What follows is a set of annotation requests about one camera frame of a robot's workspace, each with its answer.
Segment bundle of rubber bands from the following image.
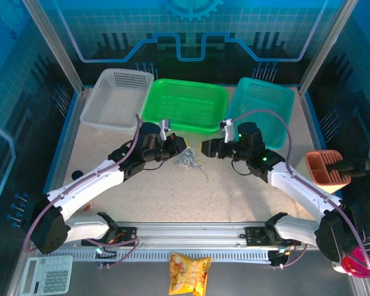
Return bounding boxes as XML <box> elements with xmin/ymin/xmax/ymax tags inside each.
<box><xmin>184</xmin><ymin>147</ymin><xmax>210</xmax><ymax>183</ymax></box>

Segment green plastic basket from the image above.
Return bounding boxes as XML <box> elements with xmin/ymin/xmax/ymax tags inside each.
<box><xmin>141</xmin><ymin>78</ymin><xmax>230</xmax><ymax>135</ymax></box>

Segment teal plastic basket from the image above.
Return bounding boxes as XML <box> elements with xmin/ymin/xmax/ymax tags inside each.
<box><xmin>223</xmin><ymin>76</ymin><xmax>296</xmax><ymax>151</ymax></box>

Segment white plastic basket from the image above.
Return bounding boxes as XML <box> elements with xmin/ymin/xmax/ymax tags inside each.
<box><xmin>79</xmin><ymin>68</ymin><xmax>155</xmax><ymax>134</ymax></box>

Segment orange utensil holder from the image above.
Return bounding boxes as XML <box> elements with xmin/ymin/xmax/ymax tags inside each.
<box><xmin>304</xmin><ymin>149</ymin><xmax>352</xmax><ymax>194</ymax></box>

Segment yellow snack bag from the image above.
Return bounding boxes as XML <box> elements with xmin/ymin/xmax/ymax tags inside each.
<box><xmin>168</xmin><ymin>252</ymin><xmax>213</xmax><ymax>296</ymax></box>

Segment white calculator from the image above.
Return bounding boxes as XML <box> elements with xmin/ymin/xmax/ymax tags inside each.
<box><xmin>20</xmin><ymin>255</ymin><xmax>74</xmax><ymax>295</ymax></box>

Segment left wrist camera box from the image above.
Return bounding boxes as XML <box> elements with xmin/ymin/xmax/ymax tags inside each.
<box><xmin>158</xmin><ymin>119</ymin><xmax>172</xmax><ymax>141</ymax></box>

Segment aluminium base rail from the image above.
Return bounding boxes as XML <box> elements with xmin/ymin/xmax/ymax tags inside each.
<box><xmin>24</xmin><ymin>220</ymin><xmax>327</xmax><ymax>263</ymax></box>

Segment slotted grey cable duct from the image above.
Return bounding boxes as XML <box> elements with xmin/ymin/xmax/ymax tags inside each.
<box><xmin>36</xmin><ymin>250</ymin><xmax>273</xmax><ymax>263</ymax></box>

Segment aluminium frame post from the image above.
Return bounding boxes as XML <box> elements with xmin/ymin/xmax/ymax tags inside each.
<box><xmin>297</xmin><ymin>0</ymin><xmax>358</xmax><ymax>93</ymax></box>
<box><xmin>22</xmin><ymin>0</ymin><xmax>89</xmax><ymax>95</ymax></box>

